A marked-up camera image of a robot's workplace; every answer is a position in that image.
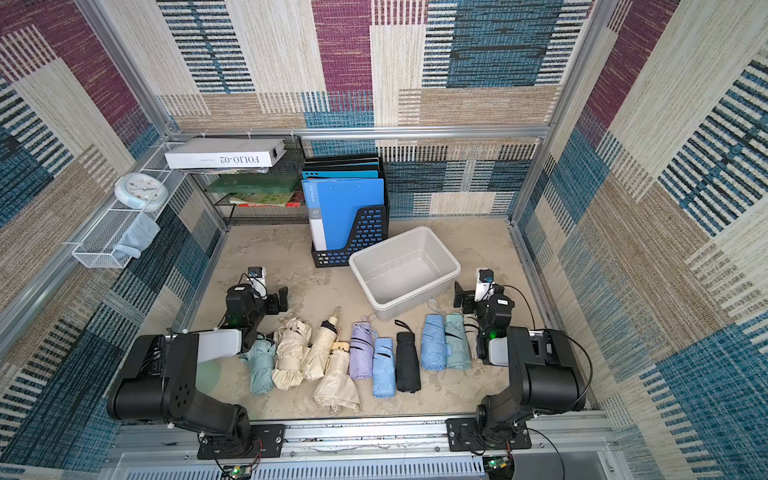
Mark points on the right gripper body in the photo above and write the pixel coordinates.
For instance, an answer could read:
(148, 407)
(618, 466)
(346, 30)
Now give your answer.
(469, 300)

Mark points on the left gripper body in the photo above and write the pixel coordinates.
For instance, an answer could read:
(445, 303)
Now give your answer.
(272, 308)

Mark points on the white plastic storage box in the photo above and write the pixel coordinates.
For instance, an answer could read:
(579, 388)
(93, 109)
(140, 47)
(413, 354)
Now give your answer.
(404, 271)

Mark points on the beige umbrella black tip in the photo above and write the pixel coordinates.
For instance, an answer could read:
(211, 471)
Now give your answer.
(314, 364)

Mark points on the beige umbrella wooden handle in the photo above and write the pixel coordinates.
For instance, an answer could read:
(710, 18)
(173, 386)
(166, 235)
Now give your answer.
(336, 390)

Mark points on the light blue umbrella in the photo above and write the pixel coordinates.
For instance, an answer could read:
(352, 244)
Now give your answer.
(384, 382)

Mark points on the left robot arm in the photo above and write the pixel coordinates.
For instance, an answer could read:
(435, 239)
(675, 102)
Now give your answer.
(157, 382)

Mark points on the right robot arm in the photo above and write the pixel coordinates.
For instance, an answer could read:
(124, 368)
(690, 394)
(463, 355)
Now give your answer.
(544, 377)

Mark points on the cream crumpled folded umbrella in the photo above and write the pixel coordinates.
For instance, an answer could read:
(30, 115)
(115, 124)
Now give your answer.
(292, 346)

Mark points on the mint green folded umbrella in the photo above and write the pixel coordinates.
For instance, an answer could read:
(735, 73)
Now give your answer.
(260, 360)

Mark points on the teal folded umbrella right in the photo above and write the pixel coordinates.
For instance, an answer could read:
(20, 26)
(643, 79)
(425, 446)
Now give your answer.
(458, 351)

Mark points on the blue folded umbrella right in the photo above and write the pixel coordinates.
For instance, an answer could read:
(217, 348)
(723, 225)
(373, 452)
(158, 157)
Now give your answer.
(433, 344)

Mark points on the purple folded umbrella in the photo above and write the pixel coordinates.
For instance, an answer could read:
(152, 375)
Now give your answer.
(362, 346)

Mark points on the white folio box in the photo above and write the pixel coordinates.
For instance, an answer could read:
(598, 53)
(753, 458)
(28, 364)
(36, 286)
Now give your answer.
(222, 153)

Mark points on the blue folder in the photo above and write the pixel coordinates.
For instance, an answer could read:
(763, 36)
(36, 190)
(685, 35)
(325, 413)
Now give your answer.
(333, 204)

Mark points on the black file holder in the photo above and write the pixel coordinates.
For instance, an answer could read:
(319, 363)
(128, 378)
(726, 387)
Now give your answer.
(370, 224)

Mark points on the light blue cloth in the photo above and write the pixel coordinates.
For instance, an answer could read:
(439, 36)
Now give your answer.
(137, 238)

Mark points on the white round clock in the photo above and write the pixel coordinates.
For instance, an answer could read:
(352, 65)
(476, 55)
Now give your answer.
(141, 192)

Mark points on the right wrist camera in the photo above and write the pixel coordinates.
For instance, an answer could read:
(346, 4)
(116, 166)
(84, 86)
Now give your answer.
(483, 282)

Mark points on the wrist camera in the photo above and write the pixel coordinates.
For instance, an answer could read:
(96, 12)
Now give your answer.
(483, 282)
(256, 277)

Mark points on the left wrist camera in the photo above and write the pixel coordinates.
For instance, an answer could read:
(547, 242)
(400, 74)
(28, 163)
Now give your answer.
(256, 277)

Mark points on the black wire shelf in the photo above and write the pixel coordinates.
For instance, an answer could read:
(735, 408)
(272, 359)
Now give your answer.
(259, 196)

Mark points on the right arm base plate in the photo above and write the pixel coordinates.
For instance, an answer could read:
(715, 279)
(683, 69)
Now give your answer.
(466, 435)

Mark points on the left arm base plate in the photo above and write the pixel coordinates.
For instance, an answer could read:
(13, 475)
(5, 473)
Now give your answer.
(263, 440)

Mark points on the white wire basket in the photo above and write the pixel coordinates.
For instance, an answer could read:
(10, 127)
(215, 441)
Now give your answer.
(96, 246)

